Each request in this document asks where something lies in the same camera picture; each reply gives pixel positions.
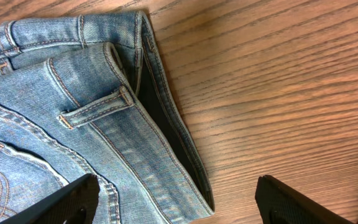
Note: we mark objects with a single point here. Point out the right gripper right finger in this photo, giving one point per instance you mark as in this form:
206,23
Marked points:
280,204

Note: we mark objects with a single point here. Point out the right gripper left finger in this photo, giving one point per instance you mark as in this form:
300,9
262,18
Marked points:
75,203

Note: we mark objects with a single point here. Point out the blue denim jeans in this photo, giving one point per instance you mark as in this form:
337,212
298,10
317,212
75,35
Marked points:
89,95

